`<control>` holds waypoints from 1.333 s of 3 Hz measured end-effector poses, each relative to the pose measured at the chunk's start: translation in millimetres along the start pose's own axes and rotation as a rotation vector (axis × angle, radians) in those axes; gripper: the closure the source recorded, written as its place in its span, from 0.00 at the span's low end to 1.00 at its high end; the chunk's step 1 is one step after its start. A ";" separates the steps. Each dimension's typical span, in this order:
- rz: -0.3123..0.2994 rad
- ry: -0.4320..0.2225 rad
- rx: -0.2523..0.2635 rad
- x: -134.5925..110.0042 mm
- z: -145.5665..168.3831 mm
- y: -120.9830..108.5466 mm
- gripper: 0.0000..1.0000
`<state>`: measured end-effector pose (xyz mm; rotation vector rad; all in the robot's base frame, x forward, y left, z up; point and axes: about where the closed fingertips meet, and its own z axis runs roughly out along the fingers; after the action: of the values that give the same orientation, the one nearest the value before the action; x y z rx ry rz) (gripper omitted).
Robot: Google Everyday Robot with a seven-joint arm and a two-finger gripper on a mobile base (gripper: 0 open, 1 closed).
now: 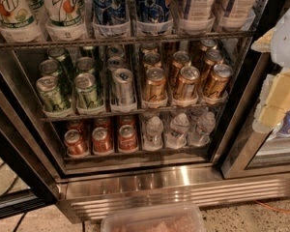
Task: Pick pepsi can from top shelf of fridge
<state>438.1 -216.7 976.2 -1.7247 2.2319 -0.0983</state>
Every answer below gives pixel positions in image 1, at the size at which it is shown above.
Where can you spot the gold can front left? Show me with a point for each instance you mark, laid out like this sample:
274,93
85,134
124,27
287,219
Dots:
154,88

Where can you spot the red can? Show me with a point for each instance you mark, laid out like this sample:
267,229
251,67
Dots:
127,138
102,143
75,143

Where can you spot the gold can front right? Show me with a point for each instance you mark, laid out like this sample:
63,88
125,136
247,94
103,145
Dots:
217,81

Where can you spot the silver can front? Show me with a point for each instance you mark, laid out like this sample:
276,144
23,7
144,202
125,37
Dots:
123,86

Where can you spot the green can middle left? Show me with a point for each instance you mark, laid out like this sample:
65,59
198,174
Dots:
52,67

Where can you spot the gold can front middle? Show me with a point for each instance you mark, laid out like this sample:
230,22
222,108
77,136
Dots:
186,83

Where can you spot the gold can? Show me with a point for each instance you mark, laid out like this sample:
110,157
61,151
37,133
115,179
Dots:
217,81
186,83
154,88

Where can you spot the water bottle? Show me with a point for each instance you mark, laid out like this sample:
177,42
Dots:
176,137
153,132
204,126

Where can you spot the red can front left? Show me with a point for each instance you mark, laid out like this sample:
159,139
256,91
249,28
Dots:
75,143

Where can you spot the green can front left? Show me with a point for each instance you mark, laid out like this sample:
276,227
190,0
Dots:
53,98

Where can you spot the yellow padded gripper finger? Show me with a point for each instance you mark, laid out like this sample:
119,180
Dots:
274,102
263,44

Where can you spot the white can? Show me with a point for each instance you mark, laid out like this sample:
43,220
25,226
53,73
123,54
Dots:
237,2
196,9

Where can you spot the green can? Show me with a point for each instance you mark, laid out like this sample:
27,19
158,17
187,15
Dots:
53,98
87,90
85,65
52,67

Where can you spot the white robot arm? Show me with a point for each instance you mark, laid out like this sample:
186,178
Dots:
280,43

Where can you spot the stainless steel fridge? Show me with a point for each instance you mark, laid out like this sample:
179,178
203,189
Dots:
237,164

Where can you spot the water bottle middle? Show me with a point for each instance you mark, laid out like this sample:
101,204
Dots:
176,137

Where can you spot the water bottle right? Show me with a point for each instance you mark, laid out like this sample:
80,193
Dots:
204,126

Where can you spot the white can right inner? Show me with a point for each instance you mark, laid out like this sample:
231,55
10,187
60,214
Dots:
196,9

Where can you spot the red can front right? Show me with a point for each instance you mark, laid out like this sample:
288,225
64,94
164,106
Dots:
127,138

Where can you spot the water bottle left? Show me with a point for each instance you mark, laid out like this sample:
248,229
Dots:
153,132

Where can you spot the white can far right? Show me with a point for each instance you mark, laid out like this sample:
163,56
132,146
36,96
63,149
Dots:
237,2

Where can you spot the red can front middle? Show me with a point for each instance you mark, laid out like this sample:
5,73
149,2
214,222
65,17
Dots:
102,143

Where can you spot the clear plastic food container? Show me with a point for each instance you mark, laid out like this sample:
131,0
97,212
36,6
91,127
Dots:
175,217

